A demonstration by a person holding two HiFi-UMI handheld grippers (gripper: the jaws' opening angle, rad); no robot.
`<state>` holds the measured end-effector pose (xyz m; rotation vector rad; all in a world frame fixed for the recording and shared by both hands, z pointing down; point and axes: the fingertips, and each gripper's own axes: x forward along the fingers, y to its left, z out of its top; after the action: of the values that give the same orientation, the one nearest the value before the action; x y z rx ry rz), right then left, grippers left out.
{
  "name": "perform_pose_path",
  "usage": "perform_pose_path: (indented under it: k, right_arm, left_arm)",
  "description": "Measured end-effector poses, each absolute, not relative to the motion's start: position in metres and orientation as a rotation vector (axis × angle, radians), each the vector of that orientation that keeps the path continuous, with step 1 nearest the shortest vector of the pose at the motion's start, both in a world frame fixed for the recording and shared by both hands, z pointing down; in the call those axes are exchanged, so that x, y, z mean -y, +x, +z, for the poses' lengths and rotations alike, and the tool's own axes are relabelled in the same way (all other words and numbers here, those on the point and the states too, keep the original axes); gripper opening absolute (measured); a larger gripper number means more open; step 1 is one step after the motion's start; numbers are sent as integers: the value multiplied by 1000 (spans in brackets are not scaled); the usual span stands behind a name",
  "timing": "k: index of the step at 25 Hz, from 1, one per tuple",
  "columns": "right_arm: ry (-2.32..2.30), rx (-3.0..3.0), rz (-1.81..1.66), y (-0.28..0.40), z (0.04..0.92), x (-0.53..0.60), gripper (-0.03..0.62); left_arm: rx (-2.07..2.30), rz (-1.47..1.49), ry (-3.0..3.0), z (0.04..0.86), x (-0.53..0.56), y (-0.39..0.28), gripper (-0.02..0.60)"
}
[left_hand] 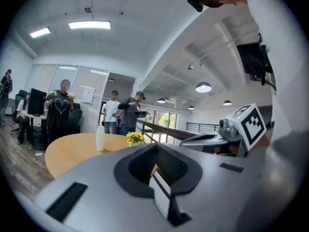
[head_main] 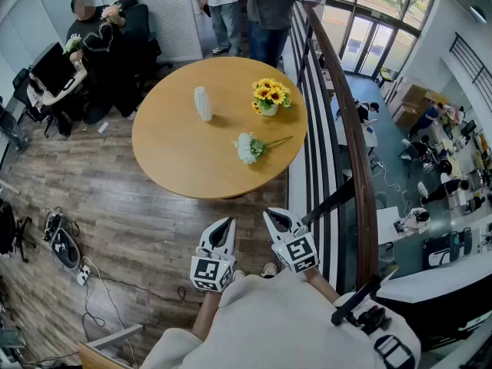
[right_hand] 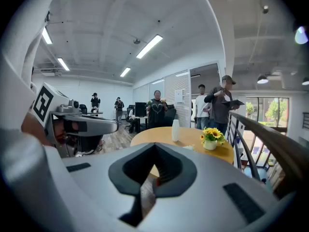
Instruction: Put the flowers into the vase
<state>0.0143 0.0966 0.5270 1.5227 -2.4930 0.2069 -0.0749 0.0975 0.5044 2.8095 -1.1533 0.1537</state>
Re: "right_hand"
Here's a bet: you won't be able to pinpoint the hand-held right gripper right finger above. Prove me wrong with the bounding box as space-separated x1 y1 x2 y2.
137 143 289 232

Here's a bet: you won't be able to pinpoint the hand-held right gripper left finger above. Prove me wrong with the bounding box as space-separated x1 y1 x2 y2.
43 143 156 232

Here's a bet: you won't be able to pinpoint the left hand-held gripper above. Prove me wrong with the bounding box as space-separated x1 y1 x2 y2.
32 82 119 158

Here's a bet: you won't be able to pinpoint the white ribbed vase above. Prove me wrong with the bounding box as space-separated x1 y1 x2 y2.
171 119 181 142

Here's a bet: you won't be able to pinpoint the person's left forearm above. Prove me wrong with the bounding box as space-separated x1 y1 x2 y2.
21 112 53 146

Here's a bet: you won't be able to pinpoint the black computer monitor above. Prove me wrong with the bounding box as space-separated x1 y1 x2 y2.
134 102 147 117

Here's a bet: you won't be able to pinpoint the sunflowers in white pot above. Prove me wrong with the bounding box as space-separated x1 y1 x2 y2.
199 127 225 151

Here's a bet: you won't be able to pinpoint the round wooden table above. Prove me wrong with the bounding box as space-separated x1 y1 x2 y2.
130 126 235 178

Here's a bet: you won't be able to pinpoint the ceiling air conditioner unit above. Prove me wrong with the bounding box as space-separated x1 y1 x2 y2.
40 68 62 77

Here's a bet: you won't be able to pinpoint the dark metal railing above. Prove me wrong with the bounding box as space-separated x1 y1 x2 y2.
226 111 309 198

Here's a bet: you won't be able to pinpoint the person's white shirt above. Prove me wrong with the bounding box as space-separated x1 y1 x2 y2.
1 0 73 229

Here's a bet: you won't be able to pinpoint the black clipboard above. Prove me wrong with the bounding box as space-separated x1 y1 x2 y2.
221 99 245 107

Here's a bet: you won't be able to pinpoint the glass window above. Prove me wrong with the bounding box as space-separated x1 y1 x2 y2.
245 97 290 128

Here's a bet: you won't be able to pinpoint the white paper wall notice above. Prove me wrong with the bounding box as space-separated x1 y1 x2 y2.
174 89 184 104

